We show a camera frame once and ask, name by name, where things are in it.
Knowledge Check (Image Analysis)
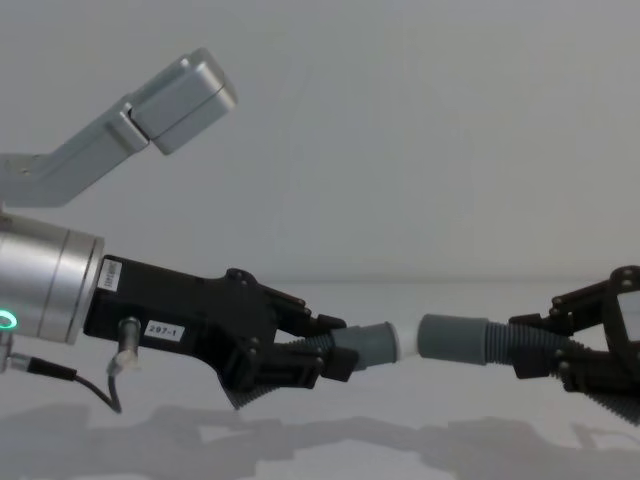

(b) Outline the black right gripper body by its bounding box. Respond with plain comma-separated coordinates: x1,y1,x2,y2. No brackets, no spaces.
601,265,640,359

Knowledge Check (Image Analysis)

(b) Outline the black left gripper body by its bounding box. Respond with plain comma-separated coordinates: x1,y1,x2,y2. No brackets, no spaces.
81,254,282,397

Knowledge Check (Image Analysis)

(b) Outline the grey corrugated hose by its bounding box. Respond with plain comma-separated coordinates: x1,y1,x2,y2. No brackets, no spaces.
227,321,402,412
418,313,640,427

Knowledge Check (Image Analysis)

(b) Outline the white plastic hose connector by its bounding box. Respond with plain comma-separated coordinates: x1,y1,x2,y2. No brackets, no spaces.
391,319,425,359

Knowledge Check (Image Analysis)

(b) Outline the white table cloth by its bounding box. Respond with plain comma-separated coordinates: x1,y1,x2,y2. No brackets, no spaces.
0,281,640,480

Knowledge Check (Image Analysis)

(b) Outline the white curtain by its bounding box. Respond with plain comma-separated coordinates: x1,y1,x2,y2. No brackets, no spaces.
0,0,640,286

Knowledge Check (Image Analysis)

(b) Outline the thin dark wrist cable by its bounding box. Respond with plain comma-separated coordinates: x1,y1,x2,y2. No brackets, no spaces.
9,316,144,415

